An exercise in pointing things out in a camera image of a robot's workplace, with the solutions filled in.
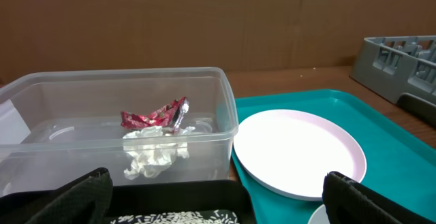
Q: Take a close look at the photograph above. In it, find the grey dishwasher rack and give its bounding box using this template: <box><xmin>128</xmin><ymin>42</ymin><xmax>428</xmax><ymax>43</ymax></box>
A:
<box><xmin>350</xmin><ymin>35</ymin><xmax>435</xmax><ymax>127</ymax></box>

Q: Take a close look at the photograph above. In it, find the large white plate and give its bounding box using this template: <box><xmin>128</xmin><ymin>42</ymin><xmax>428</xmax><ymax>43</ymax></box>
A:
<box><xmin>233</xmin><ymin>110</ymin><xmax>367</xmax><ymax>201</ymax></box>

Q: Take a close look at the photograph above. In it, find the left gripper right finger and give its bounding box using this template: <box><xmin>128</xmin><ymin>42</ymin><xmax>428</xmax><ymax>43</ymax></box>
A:
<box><xmin>322</xmin><ymin>171</ymin><xmax>435</xmax><ymax>224</ymax></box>

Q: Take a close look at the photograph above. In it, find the clear plastic bin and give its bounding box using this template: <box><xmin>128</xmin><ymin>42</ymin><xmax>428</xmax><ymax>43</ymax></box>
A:
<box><xmin>1</xmin><ymin>67</ymin><xmax>238</xmax><ymax>195</ymax></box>

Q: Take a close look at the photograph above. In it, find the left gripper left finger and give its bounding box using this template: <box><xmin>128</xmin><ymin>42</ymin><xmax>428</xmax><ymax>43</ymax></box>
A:
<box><xmin>0</xmin><ymin>167</ymin><xmax>114</xmax><ymax>224</ymax></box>

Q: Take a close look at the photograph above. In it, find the white tissue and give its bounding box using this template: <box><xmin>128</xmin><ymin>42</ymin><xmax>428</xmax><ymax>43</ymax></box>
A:
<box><xmin>122</xmin><ymin>126</ymin><xmax>197</xmax><ymax>180</ymax></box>

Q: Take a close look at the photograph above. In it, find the grey bowl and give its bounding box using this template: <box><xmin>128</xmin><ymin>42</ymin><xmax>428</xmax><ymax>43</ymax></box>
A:
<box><xmin>307</xmin><ymin>204</ymin><xmax>330</xmax><ymax>224</ymax></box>

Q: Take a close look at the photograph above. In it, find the black plastic tray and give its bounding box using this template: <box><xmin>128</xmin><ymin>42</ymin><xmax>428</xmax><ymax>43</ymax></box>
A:
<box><xmin>0</xmin><ymin>179</ymin><xmax>257</xmax><ymax>224</ymax></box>

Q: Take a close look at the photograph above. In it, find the red snack wrapper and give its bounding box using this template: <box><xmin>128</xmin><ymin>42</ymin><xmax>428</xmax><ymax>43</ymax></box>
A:
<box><xmin>121</xmin><ymin>97</ymin><xmax>189</xmax><ymax>134</ymax></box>

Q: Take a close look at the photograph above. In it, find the pile of rice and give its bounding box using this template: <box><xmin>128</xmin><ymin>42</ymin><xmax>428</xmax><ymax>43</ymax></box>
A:
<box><xmin>106</xmin><ymin>210</ymin><xmax>240</xmax><ymax>224</ymax></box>

